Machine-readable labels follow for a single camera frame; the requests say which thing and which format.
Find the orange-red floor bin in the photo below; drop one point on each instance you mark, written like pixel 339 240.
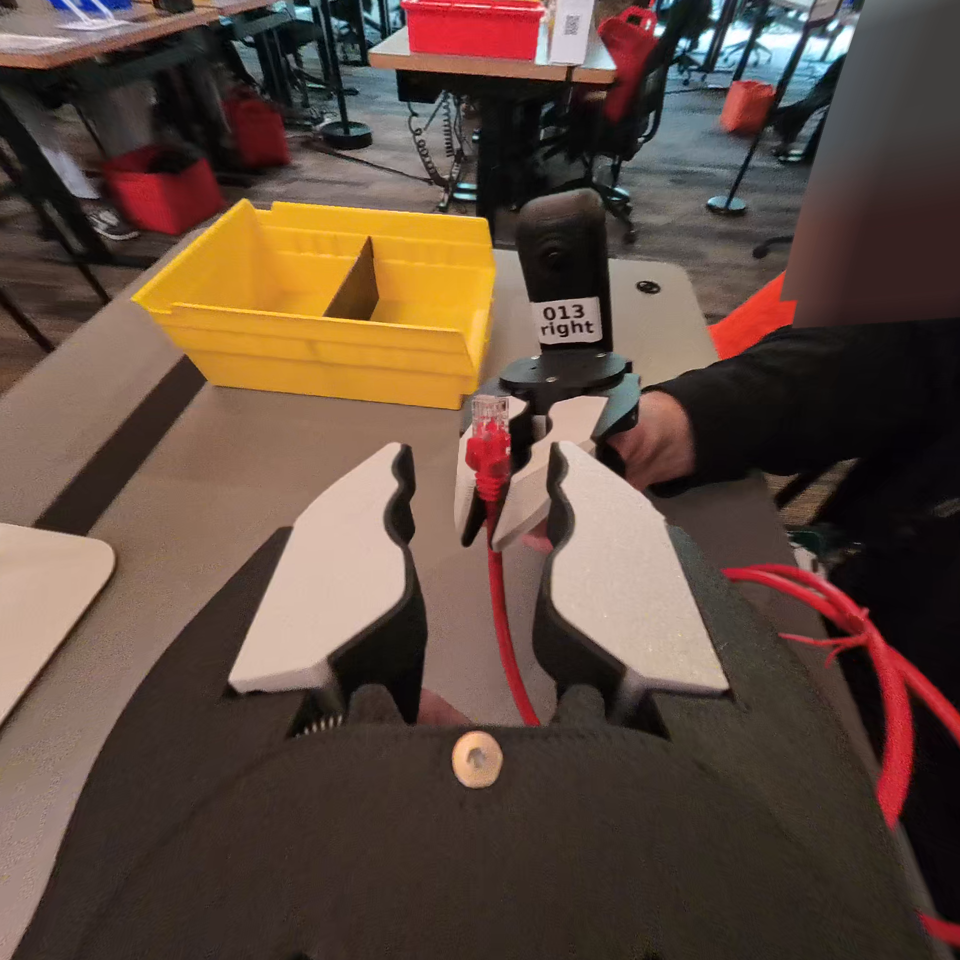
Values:
pixel 748 109

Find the black stanchion pole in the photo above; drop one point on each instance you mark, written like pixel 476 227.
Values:
pixel 346 136
pixel 727 204

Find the red bag on chair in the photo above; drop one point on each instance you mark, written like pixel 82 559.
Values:
pixel 628 52

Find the orange cloth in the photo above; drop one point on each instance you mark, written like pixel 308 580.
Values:
pixel 750 322

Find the red plastic tote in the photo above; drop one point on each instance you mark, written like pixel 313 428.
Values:
pixel 472 26

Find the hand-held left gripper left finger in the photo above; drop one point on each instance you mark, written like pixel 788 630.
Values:
pixel 322 585

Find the yellow plastic bin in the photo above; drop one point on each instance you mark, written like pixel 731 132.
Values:
pixel 315 360

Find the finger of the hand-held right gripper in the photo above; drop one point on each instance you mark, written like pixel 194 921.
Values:
pixel 465 487
pixel 521 510

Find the wooden clipboard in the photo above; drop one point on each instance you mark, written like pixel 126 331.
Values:
pixel 45 592

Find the white sign with code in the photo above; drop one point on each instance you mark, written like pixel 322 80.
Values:
pixel 571 30

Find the person's black clothing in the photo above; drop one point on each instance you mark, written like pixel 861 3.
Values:
pixel 885 525

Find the dark bin divider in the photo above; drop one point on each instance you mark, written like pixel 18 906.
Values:
pixel 356 289

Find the red floor bin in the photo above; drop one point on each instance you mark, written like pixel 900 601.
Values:
pixel 161 191

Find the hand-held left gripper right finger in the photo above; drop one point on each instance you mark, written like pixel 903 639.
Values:
pixel 630 592

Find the black office chair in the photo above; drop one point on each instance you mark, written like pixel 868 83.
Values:
pixel 645 142

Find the person's right forearm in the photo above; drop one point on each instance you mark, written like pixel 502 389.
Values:
pixel 810 405

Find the long wooden desk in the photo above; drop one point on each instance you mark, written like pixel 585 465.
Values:
pixel 112 37

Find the wooden desk with black legs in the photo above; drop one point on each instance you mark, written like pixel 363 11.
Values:
pixel 495 69

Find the person's right hand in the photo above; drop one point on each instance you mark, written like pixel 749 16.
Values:
pixel 660 442

